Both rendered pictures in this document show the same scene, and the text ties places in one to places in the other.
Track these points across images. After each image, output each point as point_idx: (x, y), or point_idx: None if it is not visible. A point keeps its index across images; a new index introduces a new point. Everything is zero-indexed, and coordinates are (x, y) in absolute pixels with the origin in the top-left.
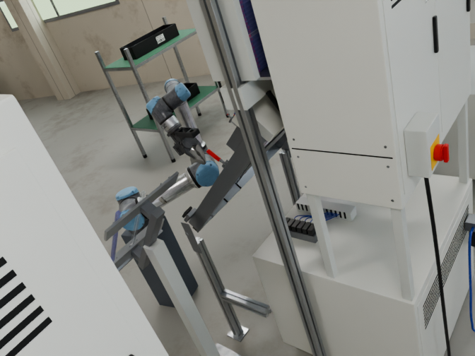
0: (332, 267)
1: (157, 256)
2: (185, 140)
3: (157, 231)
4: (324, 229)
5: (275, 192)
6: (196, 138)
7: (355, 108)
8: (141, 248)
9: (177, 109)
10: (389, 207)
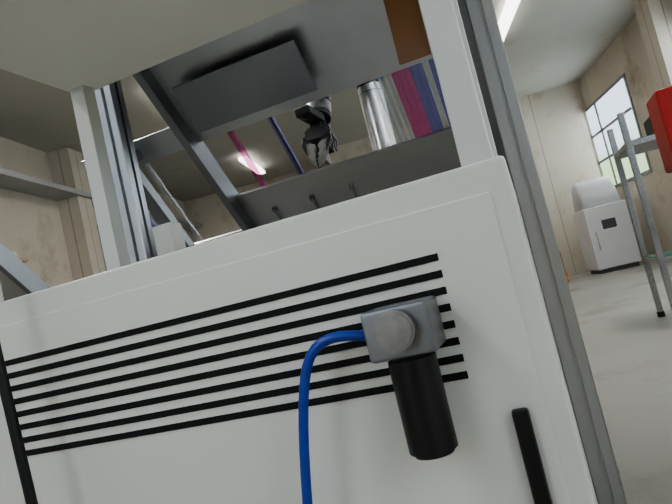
0: (108, 266)
1: (156, 240)
2: (311, 129)
3: (150, 198)
4: (92, 172)
5: (109, 111)
6: (329, 130)
7: None
8: None
9: (360, 101)
10: None
